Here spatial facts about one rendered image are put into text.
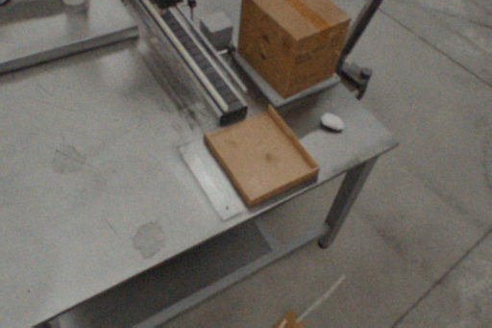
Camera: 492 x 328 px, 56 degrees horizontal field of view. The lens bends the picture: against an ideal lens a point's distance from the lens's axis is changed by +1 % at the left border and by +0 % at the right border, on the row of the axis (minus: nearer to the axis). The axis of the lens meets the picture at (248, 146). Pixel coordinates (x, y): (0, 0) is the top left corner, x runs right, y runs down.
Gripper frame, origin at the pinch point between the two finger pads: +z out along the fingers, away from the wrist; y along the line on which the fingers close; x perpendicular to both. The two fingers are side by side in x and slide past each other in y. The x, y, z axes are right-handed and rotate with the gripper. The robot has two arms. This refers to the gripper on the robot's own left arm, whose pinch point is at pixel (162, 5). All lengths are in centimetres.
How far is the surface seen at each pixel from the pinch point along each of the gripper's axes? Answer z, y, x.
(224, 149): -30, 10, 58
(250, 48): -20.4, -18.1, 28.6
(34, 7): 20.6, 41.8, -16.9
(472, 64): 54, -219, 75
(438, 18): 83, -236, 36
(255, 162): -36, 3, 66
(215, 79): -19.1, -1.4, 35.0
